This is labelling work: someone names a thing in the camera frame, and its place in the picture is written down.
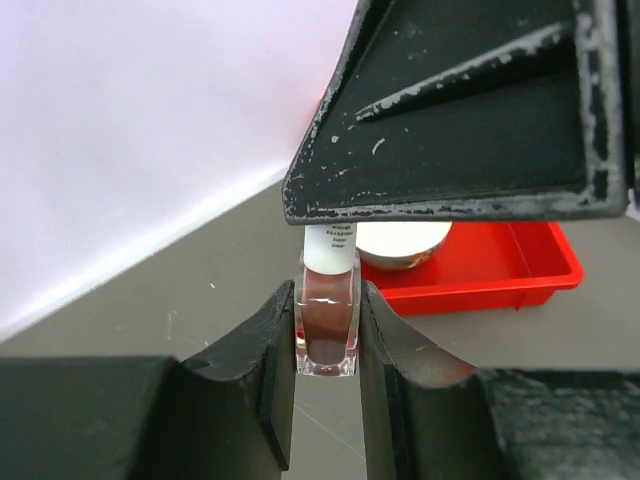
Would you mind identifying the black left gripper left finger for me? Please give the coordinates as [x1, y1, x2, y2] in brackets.
[1, 282, 295, 479]

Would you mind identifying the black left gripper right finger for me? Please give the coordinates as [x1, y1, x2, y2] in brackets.
[359, 282, 639, 479]

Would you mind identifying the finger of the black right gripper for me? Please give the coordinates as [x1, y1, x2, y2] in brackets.
[282, 1, 629, 225]

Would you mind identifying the pink nail polish bottle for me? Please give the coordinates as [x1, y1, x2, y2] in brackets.
[294, 257, 362, 377]

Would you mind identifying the white nail polish cap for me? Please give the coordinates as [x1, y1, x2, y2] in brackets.
[303, 223, 357, 275]

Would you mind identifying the white tape roll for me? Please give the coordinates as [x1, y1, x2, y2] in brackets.
[356, 221, 453, 271]

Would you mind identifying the red plastic bin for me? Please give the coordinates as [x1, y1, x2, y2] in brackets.
[362, 222, 584, 316]

